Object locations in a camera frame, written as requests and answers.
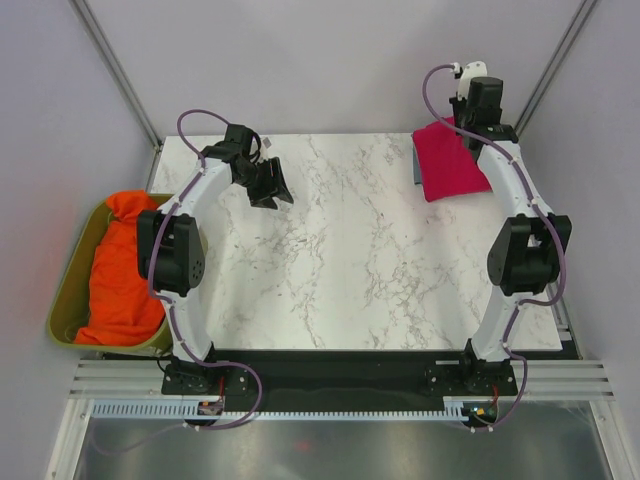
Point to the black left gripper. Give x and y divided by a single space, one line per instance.
273 185

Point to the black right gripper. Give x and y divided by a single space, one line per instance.
458 104

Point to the red t-shirt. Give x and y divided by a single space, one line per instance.
446 167

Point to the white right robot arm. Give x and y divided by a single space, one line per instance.
528 253

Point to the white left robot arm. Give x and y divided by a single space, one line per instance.
171 253

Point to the folded blue-grey t-shirt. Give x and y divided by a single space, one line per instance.
416 169

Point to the orange t-shirt in bin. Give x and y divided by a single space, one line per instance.
121 311

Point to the olive green plastic bin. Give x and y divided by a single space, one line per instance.
70 309

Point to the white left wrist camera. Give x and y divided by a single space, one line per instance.
266 144

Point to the right aluminium frame post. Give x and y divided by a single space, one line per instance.
559 56

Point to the aluminium frame post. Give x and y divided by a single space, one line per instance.
559 56
110 60

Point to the left aluminium frame post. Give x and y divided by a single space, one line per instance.
110 60

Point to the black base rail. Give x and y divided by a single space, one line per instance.
342 379

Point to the white slotted cable duct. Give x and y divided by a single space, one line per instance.
200 410

